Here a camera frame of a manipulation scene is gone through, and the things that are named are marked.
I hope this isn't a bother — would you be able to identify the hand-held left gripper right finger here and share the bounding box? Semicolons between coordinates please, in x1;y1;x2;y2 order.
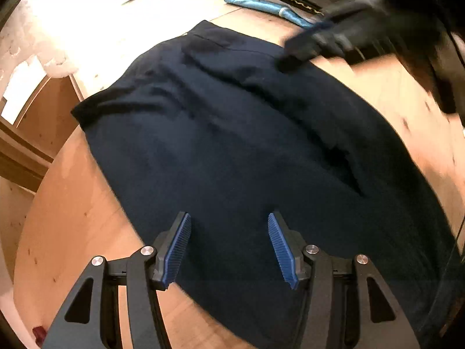
268;211;415;349

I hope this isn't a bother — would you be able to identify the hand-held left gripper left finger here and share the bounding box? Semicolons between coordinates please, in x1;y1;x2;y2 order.
44;211;192;349

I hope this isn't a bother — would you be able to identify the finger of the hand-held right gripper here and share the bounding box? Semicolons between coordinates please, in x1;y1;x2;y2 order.
285;20;337;49
278;42;329;73

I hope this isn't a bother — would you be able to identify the navy t-shirt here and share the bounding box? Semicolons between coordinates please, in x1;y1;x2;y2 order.
71;20;458;349

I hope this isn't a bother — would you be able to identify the wooden low table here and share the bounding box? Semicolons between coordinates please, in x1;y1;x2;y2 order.
0;74;86;193

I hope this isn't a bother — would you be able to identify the white lace tablecloth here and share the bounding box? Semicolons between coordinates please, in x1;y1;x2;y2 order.
0;0;78;84

